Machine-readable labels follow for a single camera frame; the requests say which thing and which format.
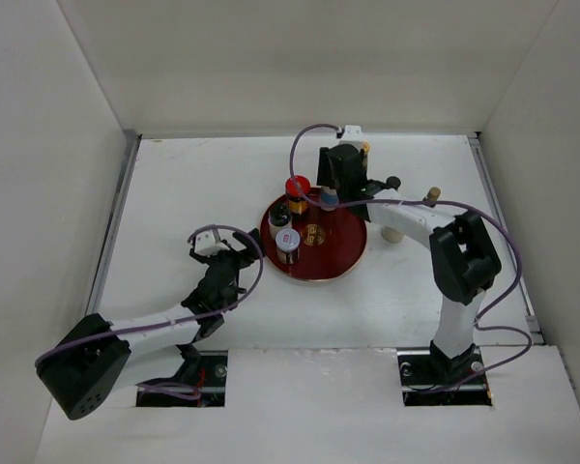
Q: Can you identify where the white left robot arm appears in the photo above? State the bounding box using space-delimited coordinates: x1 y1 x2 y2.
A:
35 225 265 421

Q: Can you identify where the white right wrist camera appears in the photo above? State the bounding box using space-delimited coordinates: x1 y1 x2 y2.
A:
336 125 364 150

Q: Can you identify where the red round tray gold rim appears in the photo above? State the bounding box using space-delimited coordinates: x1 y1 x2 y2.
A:
259 204 367 282

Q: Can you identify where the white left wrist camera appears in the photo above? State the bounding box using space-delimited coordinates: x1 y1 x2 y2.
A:
189 229 227 256

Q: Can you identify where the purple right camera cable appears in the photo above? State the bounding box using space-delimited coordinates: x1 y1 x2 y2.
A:
288 123 534 395

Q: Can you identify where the small black cap spice jar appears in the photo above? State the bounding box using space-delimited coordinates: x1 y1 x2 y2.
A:
387 176 401 190

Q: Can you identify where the yellow label small oil bottle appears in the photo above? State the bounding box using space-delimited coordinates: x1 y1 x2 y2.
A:
423 187 442 208

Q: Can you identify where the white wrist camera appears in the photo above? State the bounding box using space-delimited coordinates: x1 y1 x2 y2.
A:
336 125 364 150
189 229 227 256

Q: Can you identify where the left robot arm base mount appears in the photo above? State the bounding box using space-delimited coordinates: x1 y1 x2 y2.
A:
135 347 228 408

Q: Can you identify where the red lid chili sauce jar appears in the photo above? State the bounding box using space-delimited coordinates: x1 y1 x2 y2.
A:
284 175 311 220

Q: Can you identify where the black lid seasoning bottle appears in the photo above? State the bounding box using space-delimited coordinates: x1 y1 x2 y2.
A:
268 202 292 240

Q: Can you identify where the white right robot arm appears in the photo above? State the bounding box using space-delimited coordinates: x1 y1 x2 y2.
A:
318 143 502 384

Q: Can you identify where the grey lid spice jar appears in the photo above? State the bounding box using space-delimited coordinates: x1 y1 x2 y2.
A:
275 227 301 266

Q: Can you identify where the silver lid blue label jar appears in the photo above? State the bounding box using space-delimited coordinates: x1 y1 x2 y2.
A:
318 186 338 212

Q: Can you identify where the aluminium table edge rail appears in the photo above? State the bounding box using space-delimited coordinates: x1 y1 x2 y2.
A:
75 130 142 322

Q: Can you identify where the right robot arm base mount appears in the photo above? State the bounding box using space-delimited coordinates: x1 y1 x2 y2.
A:
397 348 492 407

